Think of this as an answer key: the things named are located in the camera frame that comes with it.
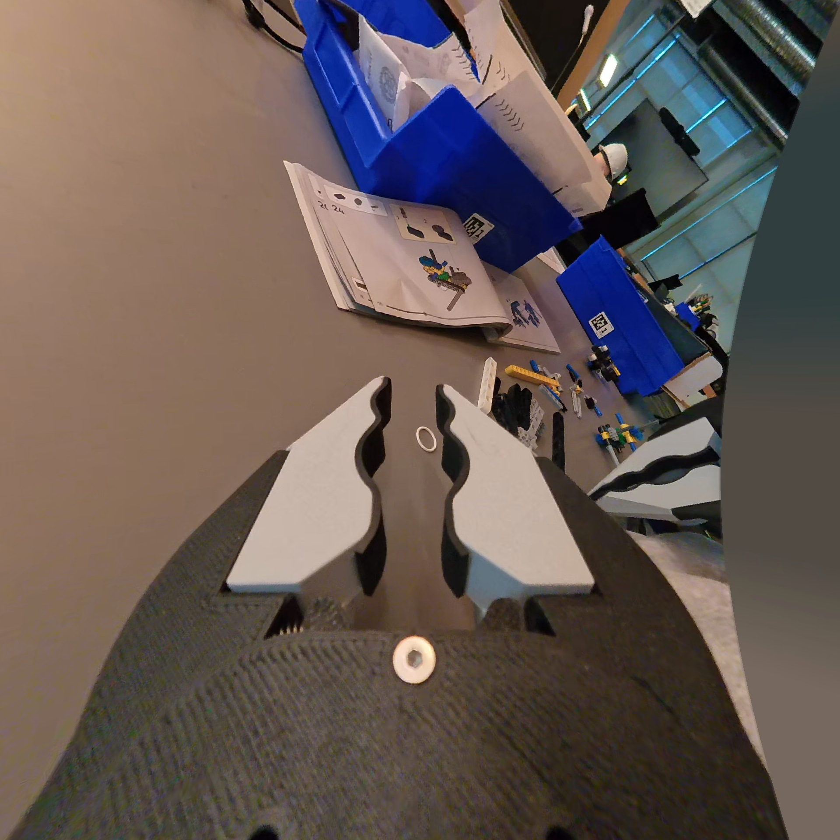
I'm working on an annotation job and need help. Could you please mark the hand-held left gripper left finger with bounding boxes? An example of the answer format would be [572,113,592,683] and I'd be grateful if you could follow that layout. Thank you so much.
[225,376,395,598]

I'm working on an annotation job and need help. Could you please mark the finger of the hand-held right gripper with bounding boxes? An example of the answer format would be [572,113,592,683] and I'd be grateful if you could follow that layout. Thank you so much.
[587,416,724,496]
[599,462,724,524]

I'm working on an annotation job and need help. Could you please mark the blue plastic bin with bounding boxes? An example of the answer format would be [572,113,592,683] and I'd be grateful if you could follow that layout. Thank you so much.
[556,236,686,398]
[292,0,584,273]

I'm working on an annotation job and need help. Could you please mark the large grey display screen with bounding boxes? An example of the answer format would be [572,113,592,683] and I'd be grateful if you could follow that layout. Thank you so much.
[587,98,711,217]

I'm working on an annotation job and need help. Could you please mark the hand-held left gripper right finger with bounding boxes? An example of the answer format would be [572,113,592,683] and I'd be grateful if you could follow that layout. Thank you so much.
[434,384,597,623]

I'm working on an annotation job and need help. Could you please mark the long yellow lego beam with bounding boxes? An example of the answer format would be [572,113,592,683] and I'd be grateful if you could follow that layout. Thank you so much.
[505,364,564,388]

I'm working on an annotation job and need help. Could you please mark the black cable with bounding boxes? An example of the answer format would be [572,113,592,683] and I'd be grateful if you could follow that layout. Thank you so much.
[239,0,306,53]

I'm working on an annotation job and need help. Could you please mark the open lego instruction booklet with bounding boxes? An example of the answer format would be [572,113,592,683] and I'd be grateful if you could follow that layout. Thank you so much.
[283,161,562,355]

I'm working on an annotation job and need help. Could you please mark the white paper bags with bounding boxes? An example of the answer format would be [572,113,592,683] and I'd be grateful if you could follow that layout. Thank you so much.
[357,0,608,214]

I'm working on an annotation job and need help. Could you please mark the lego gear assembly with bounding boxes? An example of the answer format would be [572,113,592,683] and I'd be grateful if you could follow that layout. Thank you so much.
[594,413,647,454]

